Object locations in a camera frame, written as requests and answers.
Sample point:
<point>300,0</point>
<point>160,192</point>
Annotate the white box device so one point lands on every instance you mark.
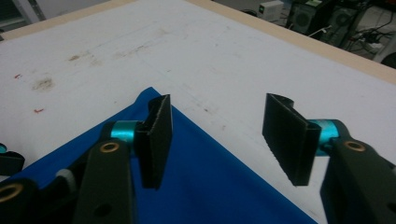
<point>270,11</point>

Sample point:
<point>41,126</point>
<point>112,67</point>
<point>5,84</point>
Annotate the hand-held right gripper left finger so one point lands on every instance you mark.
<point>106,180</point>

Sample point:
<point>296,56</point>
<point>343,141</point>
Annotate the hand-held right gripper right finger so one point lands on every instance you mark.
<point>358,180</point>

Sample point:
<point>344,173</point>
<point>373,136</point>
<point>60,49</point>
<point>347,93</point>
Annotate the white table mat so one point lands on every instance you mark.
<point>218,62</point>

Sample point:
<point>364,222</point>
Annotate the black round stool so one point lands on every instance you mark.
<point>390,60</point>

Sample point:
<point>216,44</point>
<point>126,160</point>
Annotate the grey metal rack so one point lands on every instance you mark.
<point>18,12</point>

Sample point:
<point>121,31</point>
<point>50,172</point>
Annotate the black computer tower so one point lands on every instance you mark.
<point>303,18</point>
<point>342,23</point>

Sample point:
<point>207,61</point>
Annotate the blue printed t-shirt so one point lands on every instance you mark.
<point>202,186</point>

